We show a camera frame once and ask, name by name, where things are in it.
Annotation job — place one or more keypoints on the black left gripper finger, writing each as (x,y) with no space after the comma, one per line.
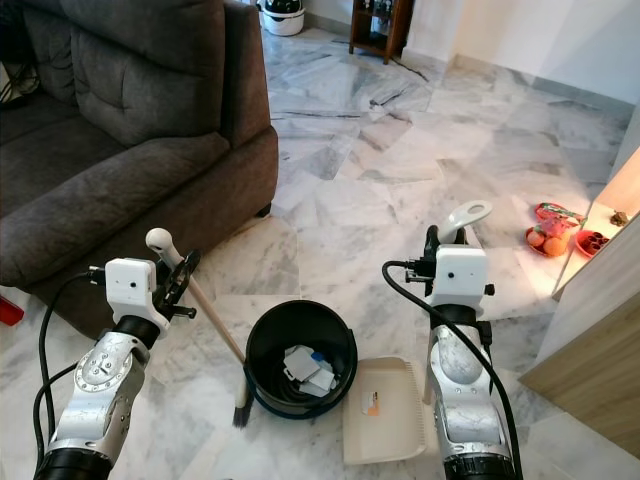
(188,270)
(165,280)

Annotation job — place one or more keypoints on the dark grey fabric sofa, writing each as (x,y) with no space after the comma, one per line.
(140,100)

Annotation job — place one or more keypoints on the dark wooden shelf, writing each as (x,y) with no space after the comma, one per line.
(380,28)

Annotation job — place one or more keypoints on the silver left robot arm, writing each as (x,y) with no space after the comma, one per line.
(100,385)

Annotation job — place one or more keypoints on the orange fruit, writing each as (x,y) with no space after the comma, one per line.
(537,238)
(555,246)

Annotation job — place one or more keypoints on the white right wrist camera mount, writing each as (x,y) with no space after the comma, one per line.
(460,278)

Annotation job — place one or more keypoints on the white round appliance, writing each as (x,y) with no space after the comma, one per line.
(282,16)

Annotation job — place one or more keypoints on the white paper scrap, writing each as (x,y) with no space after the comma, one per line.
(300,362)
(320,382)

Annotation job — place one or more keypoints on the light wooden cabinet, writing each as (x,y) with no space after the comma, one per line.
(590,370)

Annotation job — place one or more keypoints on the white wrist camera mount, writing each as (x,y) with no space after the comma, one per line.
(460,278)
(132,287)

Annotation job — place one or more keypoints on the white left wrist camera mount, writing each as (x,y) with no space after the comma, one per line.
(132,287)

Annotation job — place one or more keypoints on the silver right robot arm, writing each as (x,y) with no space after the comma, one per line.
(460,385)

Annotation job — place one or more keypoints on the small red offering tray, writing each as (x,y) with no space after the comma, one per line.
(590,243)

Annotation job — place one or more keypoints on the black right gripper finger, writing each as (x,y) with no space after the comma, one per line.
(432,242)

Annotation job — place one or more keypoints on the red plastic object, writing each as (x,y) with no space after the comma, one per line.
(10,312)

